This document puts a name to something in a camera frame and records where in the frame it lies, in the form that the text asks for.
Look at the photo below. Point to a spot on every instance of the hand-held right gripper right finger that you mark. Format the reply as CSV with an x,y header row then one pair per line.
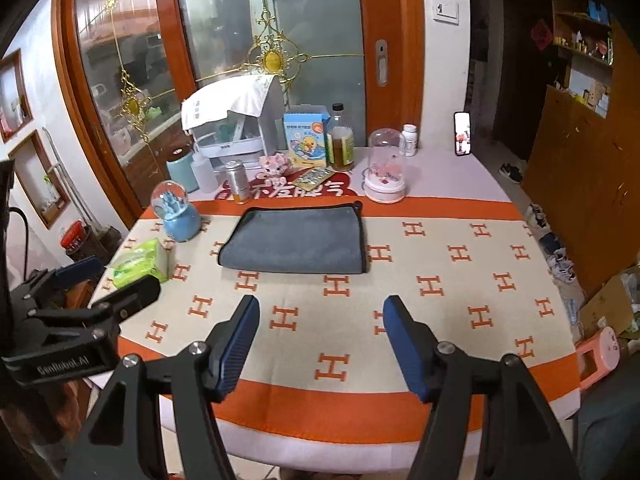
x,y
405,347

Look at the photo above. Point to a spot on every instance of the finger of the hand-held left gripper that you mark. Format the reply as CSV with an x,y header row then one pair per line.
x,y
135,292
77,267

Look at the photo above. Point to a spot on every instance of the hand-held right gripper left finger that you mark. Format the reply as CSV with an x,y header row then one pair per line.
x,y
240,345

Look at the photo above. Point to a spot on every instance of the grey towel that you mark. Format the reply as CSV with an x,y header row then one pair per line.
x,y
295,240

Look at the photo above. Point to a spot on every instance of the red container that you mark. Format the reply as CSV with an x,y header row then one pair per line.
x,y
73,235

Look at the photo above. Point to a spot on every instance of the green tissue packet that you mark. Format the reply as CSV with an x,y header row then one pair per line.
x,y
140,260

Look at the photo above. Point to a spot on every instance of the orange patterned tablecloth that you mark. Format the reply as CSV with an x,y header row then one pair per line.
x,y
450,320

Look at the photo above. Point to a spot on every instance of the blue snow globe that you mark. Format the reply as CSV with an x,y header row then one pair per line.
x,y
177,222

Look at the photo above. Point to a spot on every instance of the teal canister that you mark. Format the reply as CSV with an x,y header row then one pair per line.
x,y
181,172

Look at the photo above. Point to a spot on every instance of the white plastic squeeze bottle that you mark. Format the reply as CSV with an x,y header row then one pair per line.
x,y
202,175

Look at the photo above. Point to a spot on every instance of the silver orange drink can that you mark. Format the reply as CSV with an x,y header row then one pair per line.
x,y
238,182

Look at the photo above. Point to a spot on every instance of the white grey sneaker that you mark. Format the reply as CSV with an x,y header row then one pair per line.
x,y
562,269
534,215

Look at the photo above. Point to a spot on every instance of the white plastic dish rack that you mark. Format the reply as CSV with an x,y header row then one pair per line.
x,y
235,147

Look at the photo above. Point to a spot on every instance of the pink pig toy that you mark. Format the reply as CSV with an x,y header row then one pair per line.
x,y
275,170

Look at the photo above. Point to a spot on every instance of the pink dome music box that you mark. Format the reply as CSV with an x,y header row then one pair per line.
x,y
384,170

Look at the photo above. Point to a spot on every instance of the blue sneaker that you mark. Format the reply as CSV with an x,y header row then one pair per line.
x,y
551,244

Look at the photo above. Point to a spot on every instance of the silver blister pack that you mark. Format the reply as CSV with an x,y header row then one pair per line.
x,y
312,177

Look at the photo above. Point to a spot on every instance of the pink plastic stool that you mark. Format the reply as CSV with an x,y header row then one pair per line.
x,y
597,355

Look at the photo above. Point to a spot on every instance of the black sneaker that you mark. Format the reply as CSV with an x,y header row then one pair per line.
x,y
511,172

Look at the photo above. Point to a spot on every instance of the white pill bottle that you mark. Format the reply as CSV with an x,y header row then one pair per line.
x,y
410,141

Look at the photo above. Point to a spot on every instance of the cardboard box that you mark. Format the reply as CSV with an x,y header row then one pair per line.
x,y
607,305

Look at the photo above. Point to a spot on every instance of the glass bottle with brown liquid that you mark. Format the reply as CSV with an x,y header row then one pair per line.
x,y
341,147

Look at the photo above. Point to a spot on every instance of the blue box with yellow duck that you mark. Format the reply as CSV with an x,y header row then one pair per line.
x,y
305,140

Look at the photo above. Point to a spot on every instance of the white cloth cover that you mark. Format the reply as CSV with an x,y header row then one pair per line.
x,y
235,95

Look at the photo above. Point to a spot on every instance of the black smartphone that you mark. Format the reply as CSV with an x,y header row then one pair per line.
x,y
463,134

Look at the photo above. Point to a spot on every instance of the wooden cabinet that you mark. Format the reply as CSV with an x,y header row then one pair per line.
x,y
580,170

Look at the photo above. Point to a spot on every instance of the wooden framed glass door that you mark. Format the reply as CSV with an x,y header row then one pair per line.
x,y
390,10

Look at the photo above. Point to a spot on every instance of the wooden wall niche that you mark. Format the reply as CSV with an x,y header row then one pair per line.
x,y
42,180
12,95

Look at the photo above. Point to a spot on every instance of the white light switch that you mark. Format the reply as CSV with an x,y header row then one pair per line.
x,y
446,10

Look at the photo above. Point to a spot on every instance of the red wall decoration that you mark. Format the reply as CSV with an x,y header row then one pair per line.
x,y
542,35

